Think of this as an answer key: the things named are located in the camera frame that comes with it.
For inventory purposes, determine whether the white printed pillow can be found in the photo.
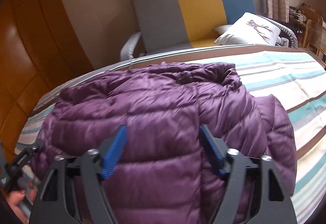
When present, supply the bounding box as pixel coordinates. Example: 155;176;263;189
214;12;281;46

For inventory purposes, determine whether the grey yellow blue sofa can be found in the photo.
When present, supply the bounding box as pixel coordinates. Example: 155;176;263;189
120;0;298;61

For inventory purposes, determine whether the left hand with red nails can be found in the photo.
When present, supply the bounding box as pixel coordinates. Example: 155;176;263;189
6;181;36;223

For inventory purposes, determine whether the striped bed sheet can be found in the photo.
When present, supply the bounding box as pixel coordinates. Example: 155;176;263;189
15;49;325;223

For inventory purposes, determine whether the cluttered wooden side table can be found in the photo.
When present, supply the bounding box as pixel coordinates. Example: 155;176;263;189
289;1;324;27

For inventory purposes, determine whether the purple quilted puffer jacket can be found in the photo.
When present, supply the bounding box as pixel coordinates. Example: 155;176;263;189
31;63;297;223

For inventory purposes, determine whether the small grey pillow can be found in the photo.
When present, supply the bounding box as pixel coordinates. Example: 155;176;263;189
214;25;231;35

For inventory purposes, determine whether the rattan wooden chair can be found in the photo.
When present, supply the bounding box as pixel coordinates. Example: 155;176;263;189
302;19;326;58

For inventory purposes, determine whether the wooden wardrobe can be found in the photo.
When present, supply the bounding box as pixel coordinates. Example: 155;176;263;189
1;0;93;160

